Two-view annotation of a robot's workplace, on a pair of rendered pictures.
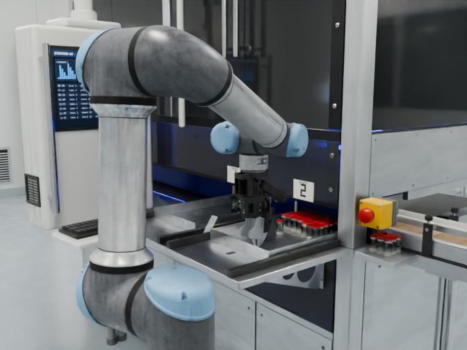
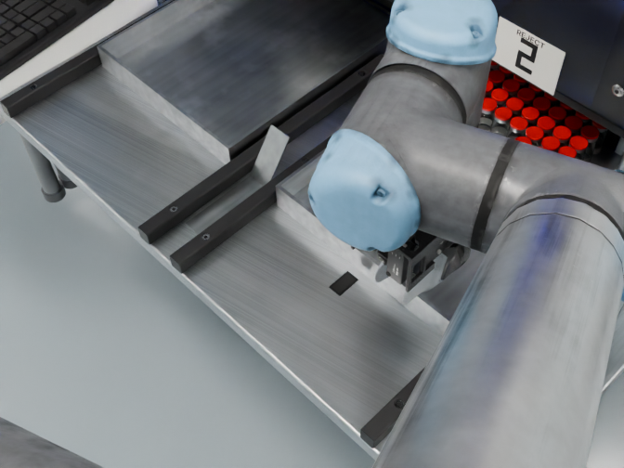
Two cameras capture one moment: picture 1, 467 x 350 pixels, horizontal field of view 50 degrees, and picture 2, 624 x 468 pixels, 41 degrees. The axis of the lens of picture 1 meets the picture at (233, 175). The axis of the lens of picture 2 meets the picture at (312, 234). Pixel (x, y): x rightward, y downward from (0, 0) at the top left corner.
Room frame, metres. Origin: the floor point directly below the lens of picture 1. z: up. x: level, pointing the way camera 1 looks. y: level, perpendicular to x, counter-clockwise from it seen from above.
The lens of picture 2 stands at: (0.83, 0.08, 1.64)
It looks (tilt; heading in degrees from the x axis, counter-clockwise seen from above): 53 degrees down; 355
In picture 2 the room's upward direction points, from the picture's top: 2 degrees counter-clockwise
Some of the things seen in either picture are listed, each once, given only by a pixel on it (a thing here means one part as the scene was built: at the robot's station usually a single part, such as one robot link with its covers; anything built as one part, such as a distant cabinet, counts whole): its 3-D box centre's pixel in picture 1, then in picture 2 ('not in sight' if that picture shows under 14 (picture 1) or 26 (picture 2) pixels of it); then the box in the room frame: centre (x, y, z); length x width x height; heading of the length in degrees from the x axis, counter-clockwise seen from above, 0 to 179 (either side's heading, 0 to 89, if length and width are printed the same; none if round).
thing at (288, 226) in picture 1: (301, 226); (508, 131); (1.50, -0.21, 0.90); 0.18 x 0.02 x 0.05; 38
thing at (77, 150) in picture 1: (88, 121); not in sight; (2.03, 0.59, 1.19); 0.50 x 0.19 x 0.78; 136
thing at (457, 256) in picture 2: (263, 216); (444, 245); (1.28, -0.08, 1.00); 0.05 x 0.02 x 0.09; 38
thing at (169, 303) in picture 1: (177, 310); not in sight; (0.80, 0.10, 0.96); 0.13 x 0.12 x 0.14; 58
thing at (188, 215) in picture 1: (215, 212); (261, 40); (1.71, 0.07, 0.90); 0.34 x 0.26 x 0.04; 128
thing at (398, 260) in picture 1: (388, 254); not in sight; (1.33, -0.43, 0.87); 0.14 x 0.13 x 0.02; 128
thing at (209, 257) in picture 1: (228, 234); (314, 147); (1.53, 0.02, 0.87); 0.70 x 0.48 x 0.02; 38
